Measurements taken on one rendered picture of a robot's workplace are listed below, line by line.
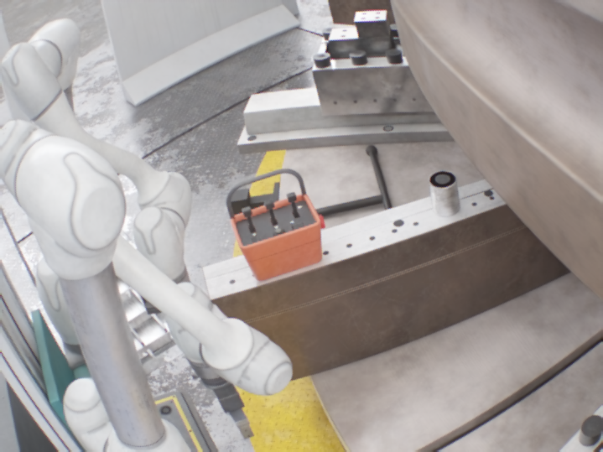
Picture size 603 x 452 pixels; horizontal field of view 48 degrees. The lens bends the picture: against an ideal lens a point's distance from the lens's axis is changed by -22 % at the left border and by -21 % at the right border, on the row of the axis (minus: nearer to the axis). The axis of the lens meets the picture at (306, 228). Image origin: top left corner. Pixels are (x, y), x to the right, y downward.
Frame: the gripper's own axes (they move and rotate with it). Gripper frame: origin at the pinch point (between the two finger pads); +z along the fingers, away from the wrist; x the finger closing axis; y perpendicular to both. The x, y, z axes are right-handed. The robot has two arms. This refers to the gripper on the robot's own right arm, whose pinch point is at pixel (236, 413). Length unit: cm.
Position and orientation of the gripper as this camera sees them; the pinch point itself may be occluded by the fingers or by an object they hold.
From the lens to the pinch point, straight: 175.9
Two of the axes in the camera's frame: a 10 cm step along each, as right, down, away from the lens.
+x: 3.8, 5.1, -7.7
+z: 1.9, 7.7, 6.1
